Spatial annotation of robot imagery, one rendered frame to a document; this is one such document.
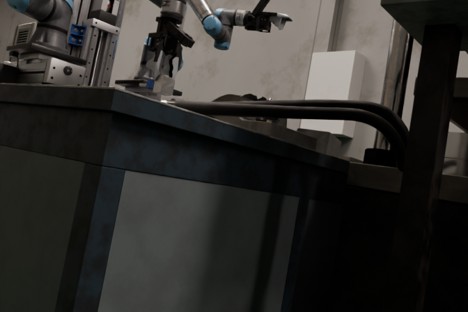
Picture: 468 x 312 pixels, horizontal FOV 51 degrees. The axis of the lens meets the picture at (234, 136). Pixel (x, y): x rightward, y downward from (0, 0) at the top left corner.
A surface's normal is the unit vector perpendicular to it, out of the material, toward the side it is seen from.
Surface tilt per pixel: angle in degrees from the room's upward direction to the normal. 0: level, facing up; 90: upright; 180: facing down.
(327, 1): 90
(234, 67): 90
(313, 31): 90
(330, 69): 90
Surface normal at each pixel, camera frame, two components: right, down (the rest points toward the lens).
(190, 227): 0.77, 0.08
